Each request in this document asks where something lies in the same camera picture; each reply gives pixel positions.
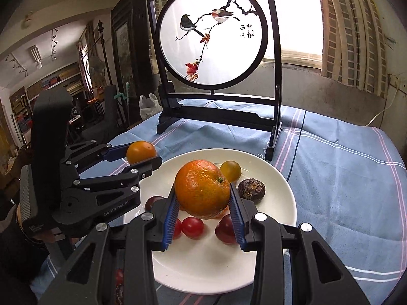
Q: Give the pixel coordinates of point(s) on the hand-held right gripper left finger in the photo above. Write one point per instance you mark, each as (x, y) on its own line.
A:
(170, 222)

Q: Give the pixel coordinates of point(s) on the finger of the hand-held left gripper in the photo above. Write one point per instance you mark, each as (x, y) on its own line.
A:
(114, 152)
(146, 166)

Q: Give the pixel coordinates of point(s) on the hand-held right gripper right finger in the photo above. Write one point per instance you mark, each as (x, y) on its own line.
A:
(237, 222)

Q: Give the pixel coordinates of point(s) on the red cherry tomato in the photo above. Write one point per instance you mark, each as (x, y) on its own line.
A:
(119, 276)
(192, 227)
(177, 228)

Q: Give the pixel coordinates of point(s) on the dark red plum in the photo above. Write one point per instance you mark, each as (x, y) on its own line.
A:
(154, 201)
(225, 230)

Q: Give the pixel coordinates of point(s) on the small orange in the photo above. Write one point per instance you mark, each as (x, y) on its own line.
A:
(140, 152)

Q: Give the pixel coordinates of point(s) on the brown water chestnut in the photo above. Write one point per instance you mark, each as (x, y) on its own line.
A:
(120, 292)
(251, 190)

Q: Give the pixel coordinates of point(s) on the white ceramic plate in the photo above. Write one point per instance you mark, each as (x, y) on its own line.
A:
(273, 203)

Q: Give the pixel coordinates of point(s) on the large orange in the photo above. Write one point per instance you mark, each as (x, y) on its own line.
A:
(200, 187)

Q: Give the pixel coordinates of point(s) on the yellow green cherry tomato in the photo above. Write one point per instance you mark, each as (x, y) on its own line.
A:
(231, 170)

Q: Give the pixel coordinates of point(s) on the person's left forearm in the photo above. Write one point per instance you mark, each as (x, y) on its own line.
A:
(19, 260)

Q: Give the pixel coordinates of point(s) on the cluttered bookshelf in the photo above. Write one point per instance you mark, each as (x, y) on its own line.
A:
(57, 81)

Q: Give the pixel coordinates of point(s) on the white plastic bag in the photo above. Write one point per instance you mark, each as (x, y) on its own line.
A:
(148, 106)

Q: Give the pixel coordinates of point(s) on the ceiling track light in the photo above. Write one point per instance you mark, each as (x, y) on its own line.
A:
(17, 65)
(54, 44)

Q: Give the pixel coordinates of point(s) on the standing fan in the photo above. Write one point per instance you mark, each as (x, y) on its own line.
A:
(95, 68)

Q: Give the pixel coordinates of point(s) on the dark framed picture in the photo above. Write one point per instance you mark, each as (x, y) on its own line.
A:
(127, 54)

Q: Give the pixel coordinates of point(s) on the dark wooden pole stand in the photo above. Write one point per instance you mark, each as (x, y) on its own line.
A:
(101, 38)

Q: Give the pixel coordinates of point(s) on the blue striped tablecloth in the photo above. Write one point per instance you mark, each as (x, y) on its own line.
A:
(334, 181)

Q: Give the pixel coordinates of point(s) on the bird painting table screen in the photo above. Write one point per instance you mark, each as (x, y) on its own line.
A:
(216, 38)

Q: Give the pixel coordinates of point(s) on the brick pattern curtain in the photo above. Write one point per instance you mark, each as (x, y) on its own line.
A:
(159, 3)
(349, 38)

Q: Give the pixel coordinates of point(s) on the bright window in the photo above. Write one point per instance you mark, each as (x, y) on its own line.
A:
(295, 16)

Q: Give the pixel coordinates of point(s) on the white wall socket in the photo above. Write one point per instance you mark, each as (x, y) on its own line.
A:
(396, 81)

